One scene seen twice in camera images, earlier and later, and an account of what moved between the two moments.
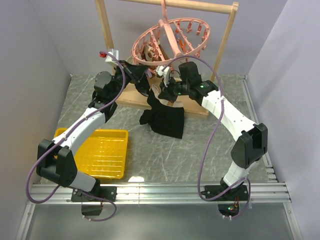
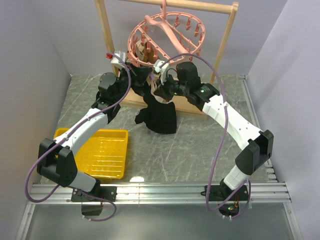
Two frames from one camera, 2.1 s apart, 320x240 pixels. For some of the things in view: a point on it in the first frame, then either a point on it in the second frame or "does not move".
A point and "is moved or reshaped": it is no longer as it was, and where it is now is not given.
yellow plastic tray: [101, 153] does not move
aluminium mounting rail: [61, 194] does not move
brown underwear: [148, 53] → [145, 51]
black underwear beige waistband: [165, 119] is moved or reshaped
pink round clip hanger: [172, 39] is moved or reshaped
